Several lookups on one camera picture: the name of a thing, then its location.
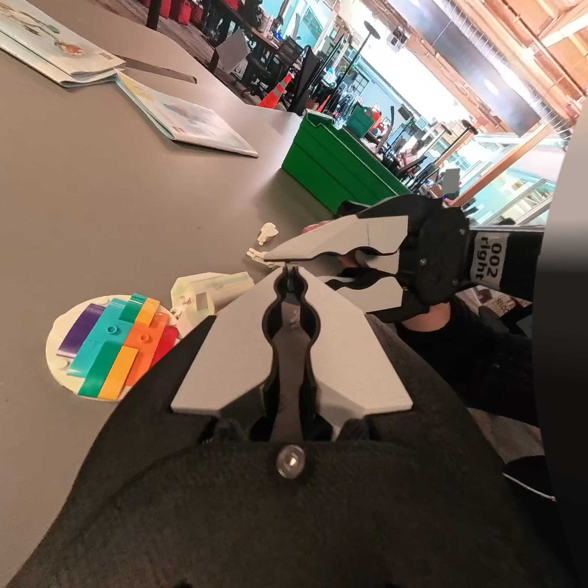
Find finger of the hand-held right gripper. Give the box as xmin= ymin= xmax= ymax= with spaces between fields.
xmin=322 ymin=269 xmax=407 ymax=322
xmin=265 ymin=213 xmax=410 ymax=275

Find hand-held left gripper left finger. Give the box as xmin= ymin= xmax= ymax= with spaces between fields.
xmin=170 ymin=268 xmax=289 ymax=421

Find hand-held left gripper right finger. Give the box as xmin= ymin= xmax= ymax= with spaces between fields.
xmin=288 ymin=266 xmax=414 ymax=425

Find person's right forearm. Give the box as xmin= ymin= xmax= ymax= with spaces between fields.
xmin=400 ymin=299 xmax=538 ymax=425

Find white lego assembly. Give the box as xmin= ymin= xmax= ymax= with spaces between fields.
xmin=171 ymin=271 xmax=254 ymax=338

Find round white rainbow lego plate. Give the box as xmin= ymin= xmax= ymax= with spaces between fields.
xmin=46 ymin=294 xmax=180 ymax=401

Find lego instruction booklet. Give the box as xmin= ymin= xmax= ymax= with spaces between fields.
xmin=116 ymin=73 xmax=259 ymax=158
xmin=0 ymin=0 xmax=126 ymax=88

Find person's right hand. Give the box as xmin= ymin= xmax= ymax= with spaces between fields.
xmin=302 ymin=222 xmax=451 ymax=332

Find green plastic bin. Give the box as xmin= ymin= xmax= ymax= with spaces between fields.
xmin=281 ymin=111 xmax=412 ymax=217

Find person's black hoodie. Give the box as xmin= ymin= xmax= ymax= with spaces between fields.
xmin=501 ymin=452 xmax=556 ymax=501

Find white panel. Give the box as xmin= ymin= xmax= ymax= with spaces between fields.
xmin=216 ymin=30 xmax=251 ymax=74

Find grey metal ruler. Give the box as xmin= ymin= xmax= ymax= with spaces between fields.
xmin=112 ymin=55 xmax=197 ymax=84

